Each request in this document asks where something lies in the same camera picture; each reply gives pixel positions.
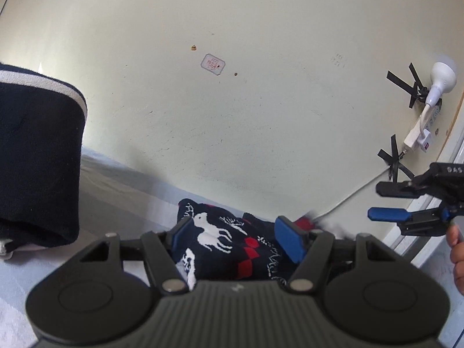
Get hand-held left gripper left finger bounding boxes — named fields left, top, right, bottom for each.
left=78, top=217, right=193, bottom=294

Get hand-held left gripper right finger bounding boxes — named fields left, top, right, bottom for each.
left=274, top=216, right=397, bottom=294

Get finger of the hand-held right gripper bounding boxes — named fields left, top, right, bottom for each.
left=368, top=206, right=414, bottom=223
left=376, top=177, right=433, bottom=199

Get navy reindeer pattern sweater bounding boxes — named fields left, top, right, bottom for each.
left=176, top=198, right=358, bottom=291

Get navy fleece garment white stripe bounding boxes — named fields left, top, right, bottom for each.
left=0, top=63, right=88, bottom=248

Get person's right hand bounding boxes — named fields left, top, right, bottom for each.
left=446, top=224, right=464, bottom=294

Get black tape strips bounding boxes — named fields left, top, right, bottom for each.
left=378, top=134, right=414, bottom=182
left=386, top=63, right=429, bottom=109

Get white plug adapter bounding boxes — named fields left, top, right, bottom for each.
left=403, top=105, right=433, bottom=152

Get white power strip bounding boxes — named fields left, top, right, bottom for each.
left=420, top=98, right=443, bottom=135

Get striped bed sheet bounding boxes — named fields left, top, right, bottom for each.
left=0, top=145, right=464, bottom=348

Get white cable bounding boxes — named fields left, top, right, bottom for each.
left=315, top=161, right=401, bottom=222

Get wall sticker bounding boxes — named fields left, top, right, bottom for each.
left=199, top=54, right=226, bottom=76

